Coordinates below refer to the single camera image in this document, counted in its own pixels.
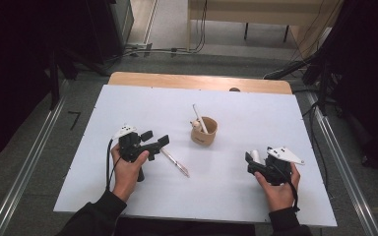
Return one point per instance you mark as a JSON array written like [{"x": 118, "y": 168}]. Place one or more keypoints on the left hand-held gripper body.
[{"x": 129, "y": 147}]

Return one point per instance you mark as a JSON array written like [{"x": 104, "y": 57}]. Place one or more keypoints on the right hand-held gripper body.
[{"x": 277, "y": 170}]

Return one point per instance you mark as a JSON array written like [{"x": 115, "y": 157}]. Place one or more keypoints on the tan bear pen holder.
[{"x": 203, "y": 136}]

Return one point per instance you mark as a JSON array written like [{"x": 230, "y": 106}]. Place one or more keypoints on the person's right hand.
[{"x": 279, "y": 195}]

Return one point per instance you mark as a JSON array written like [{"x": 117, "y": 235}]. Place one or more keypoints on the person's left hand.
[{"x": 126, "y": 175}]

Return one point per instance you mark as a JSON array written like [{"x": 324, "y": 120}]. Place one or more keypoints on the light wooden table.
[{"x": 177, "y": 80}]

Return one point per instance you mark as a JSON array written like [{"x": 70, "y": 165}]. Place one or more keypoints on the black power strip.
[{"x": 285, "y": 70}]

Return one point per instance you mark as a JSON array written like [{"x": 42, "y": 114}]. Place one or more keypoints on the person's dark clothing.
[{"x": 183, "y": 229}]

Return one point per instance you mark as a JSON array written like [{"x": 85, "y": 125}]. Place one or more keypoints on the black stand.
[
  {"x": 323, "y": 85},
  {"x": 54, "y": 82}
]

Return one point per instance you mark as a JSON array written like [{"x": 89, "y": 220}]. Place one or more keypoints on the black cabinet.
[{"x": 111, "y": 26}]

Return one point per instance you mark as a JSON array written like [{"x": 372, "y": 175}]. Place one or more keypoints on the black curtain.
[
  {"x": 13, "y": 65},
  {"x": 367, "y": 65}
]

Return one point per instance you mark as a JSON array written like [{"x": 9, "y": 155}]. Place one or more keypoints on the light wooden desk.
[{"x": 259, "y": 13}]

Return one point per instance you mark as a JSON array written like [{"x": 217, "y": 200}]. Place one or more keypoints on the metal floor rail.
[
  {"x": 341, "y": 157},
  {"x": 29, "y": 164}
]

